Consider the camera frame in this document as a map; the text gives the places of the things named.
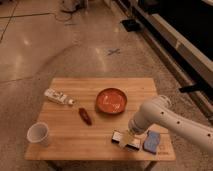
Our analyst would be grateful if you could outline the blue sponge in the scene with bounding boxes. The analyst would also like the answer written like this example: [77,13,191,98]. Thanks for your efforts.
[143,130,161,154]

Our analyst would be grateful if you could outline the white paper cup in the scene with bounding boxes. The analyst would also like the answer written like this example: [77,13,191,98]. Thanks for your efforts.
[27,122,50,146]

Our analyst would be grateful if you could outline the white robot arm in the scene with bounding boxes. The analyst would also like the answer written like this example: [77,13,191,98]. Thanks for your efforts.
[119,95,213,156]

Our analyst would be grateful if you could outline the wooden table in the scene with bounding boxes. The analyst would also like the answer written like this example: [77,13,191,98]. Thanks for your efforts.
[25,78,175,163]

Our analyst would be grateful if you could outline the orange ceramic bowl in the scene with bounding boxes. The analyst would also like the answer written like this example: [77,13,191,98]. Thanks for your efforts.
[95,88,127,114]

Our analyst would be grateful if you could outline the dark snack box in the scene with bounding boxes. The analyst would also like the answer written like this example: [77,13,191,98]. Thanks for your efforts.
[111,130,141,151]

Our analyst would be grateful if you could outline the black floor object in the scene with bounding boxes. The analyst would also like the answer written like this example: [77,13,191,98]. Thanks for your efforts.
[121,19,140,32]

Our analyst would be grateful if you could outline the red chili pepper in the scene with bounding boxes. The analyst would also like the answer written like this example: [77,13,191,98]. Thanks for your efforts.
[79,108,92,125]

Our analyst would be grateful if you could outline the white plastic bottle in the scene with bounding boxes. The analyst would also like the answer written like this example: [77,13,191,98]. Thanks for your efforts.
[44,89,74,106]

